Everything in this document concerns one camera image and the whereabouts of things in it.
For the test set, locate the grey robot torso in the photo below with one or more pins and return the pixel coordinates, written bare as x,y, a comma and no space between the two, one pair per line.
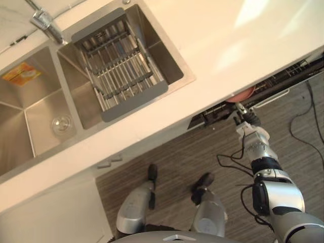
172,236

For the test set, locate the black dishwasher rack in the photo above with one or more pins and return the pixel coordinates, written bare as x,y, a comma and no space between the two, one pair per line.
278,78

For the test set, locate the round metal sink strainer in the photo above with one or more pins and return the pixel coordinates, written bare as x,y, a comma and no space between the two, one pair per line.
62,124

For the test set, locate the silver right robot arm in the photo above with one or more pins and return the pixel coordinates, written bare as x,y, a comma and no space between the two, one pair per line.
276,187

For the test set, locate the grey metal drain rack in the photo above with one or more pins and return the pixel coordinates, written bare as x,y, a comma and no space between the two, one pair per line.
124,68

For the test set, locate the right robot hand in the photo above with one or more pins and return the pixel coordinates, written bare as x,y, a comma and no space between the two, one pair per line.
250,117

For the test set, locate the chrome kitchen faucet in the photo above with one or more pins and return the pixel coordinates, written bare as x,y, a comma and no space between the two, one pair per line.
46,24

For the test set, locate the white cabinet door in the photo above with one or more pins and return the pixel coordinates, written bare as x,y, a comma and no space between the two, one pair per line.
50,215

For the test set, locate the silver right robot leg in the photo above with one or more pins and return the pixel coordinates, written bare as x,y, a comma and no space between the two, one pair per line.
208,210

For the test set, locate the stainless steel double sink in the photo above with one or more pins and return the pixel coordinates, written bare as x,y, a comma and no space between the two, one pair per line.
45,106

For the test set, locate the round metal sink button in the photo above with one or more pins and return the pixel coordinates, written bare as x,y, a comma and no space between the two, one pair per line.
124,1

